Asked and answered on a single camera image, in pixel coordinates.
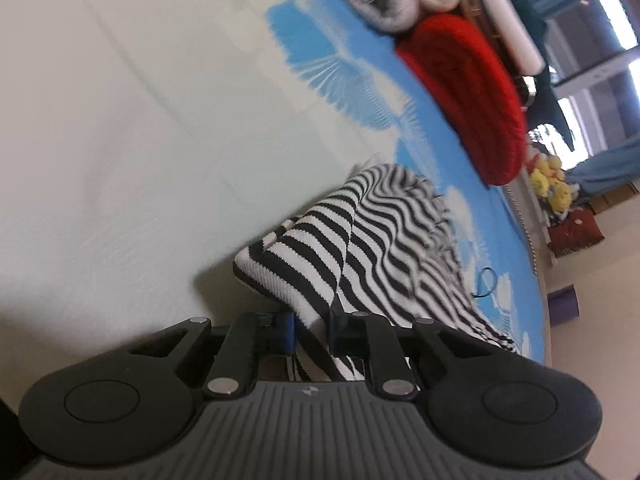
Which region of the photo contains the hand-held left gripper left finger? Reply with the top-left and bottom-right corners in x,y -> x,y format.
125,311 -> 297,400

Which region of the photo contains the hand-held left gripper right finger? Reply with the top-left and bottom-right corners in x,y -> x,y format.
326,296 -> 483,401

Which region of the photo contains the black white striped hoodie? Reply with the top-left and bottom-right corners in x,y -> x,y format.
232,162 -> 523,383

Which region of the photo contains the purple box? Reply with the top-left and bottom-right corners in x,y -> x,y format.
547,285 -> 581,319

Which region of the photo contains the blue white printed bedsheet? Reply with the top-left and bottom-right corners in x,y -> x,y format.
0,0 -> 553,411

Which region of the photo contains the dark red cushion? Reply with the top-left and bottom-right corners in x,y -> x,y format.
546,209 -> 606,257

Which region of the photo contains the pile of plush toys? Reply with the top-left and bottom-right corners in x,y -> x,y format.
525,152 -> 577,215

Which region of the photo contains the red folded blanket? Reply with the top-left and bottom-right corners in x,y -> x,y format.
394,14 -> 530,187

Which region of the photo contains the white headboard shelf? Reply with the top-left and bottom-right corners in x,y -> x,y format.
467,0 -> 547,77

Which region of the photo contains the window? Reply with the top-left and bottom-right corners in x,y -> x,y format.
542,0 -> 640,158

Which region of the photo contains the wooden bed frame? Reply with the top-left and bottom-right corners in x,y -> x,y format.
504,180 -> 555,366

